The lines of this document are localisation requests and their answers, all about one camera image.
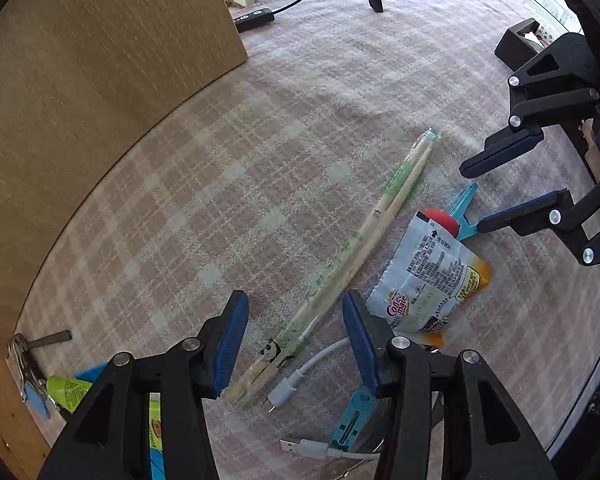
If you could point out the colourful toy figure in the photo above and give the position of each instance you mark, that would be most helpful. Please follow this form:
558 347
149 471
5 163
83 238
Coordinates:
442 220

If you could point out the blue key tag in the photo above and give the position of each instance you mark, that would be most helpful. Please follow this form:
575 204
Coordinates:
35 400

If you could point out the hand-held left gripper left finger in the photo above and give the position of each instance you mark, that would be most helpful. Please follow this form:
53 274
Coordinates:
230 345

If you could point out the wooden chopsticks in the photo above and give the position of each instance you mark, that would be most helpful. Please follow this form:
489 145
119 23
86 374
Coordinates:
365 240

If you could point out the blue flat packet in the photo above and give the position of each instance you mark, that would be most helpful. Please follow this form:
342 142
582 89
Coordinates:
92 372

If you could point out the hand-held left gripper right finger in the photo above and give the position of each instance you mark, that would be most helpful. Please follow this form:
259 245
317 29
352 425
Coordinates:
360 345

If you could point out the yellow-green tube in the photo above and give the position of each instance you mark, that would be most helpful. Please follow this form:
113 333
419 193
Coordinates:
70 392

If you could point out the metal key bunch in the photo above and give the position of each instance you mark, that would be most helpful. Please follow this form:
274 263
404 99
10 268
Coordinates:
25 355

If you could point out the brown wooden panel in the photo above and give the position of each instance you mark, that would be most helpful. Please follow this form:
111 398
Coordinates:
0 410

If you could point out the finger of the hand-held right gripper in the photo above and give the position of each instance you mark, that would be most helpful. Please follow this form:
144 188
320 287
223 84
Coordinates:
520 215
500 152

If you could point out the blue clothes peg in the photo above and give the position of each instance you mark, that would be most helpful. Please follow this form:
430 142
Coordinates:
465 210
352 415

